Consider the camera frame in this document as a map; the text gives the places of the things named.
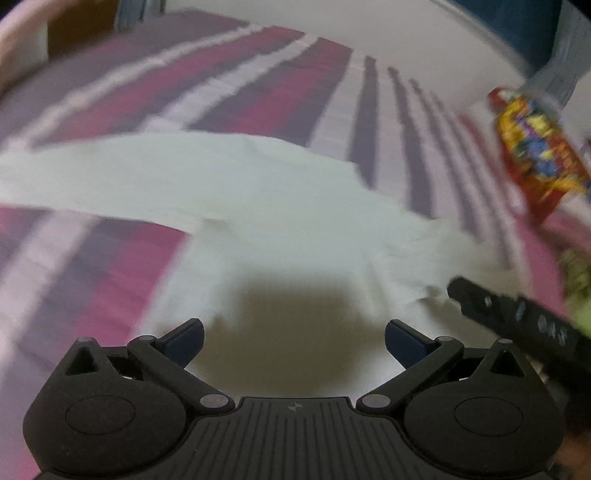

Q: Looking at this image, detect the white knit sweater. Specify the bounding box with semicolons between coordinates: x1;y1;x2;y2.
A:
1;133;521;397

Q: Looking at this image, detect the folded green cloth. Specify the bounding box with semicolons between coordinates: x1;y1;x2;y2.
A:
559;248;590;304

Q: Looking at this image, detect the colourful satin pillow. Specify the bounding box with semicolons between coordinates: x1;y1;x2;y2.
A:
488;87;590;224

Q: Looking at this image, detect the striped bed sheet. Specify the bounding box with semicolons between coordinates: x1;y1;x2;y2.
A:
1;10;564;479

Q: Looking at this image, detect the grey curtain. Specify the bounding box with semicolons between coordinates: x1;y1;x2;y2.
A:
519;1;590;110

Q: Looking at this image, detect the brown wooden door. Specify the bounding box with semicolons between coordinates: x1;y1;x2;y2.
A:
47;0;118;60

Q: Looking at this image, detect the window with white frame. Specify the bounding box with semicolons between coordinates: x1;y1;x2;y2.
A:
436;1;563;78

